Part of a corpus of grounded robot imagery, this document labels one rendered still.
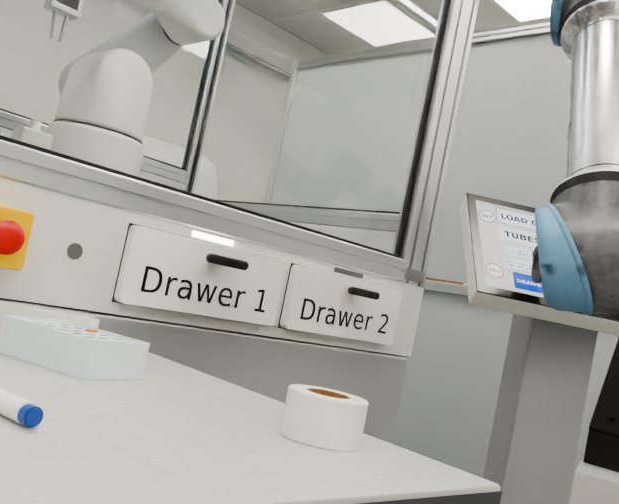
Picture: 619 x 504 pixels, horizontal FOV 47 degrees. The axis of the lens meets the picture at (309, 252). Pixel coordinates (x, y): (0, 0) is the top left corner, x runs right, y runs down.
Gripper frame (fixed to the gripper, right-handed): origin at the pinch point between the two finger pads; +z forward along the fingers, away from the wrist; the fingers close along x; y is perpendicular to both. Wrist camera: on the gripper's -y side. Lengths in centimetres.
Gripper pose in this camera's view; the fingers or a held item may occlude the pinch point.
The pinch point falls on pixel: (538, 281)
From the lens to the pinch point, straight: 157.8
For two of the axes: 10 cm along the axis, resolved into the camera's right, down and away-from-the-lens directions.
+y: 0.8, -7.2, 6.9
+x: -9.7, -2.1, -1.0
